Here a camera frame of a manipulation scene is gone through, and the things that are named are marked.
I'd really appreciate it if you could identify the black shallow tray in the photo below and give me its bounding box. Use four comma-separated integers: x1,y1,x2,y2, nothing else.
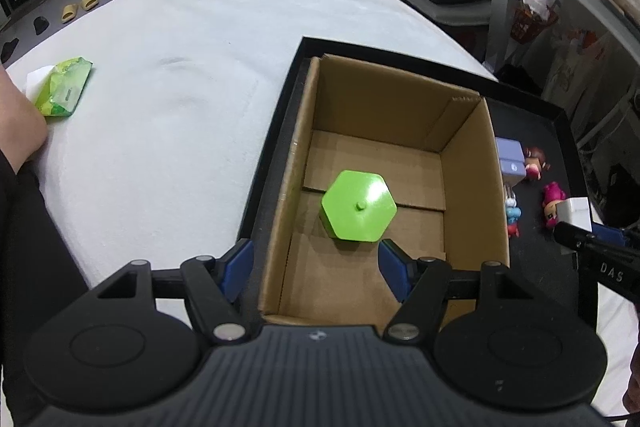
235,36,601,333

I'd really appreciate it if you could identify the person's leg in black legging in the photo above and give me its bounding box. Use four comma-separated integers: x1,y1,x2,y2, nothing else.
0,152,93,427

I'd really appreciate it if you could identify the purple and white charger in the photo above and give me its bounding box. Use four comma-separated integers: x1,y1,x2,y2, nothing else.
495,136,529,188

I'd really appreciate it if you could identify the white plug charger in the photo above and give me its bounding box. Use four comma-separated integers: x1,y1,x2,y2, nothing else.
557,198,594,233

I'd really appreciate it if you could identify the cardboard box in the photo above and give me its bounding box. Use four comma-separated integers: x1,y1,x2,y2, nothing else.
257,54,511,328

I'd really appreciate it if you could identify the beige tote bag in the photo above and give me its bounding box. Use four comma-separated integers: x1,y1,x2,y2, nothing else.
542,27,632,109

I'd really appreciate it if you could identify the pink doll figure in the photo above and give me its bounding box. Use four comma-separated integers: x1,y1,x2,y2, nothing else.
542,181,568,230

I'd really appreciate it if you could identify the green hexagonal container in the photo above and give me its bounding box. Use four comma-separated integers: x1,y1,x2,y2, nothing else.
320,170,398,244

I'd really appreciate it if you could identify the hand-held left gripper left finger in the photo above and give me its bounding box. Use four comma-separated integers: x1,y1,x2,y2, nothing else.
87,239,256,346

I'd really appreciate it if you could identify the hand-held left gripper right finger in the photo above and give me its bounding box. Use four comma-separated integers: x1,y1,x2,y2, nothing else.
377,240,539,343

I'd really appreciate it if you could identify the person's bare foot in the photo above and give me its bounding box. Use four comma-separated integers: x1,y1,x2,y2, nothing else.
0,67,49,174

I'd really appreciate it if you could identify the green tissue pack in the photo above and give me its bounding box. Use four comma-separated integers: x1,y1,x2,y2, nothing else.
26,57,94,118

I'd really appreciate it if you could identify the small blue and white figure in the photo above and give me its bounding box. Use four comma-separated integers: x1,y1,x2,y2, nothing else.
502,187,522,239

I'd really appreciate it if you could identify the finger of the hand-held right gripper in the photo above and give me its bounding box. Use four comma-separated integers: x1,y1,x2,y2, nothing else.
552,221,640,308
592,226,640,254

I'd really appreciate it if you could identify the red basket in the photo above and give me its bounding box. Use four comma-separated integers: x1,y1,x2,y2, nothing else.
510,2,559,44

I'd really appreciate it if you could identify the brown-haired doll figure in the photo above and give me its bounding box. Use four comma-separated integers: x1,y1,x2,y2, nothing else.
522,146,551,182

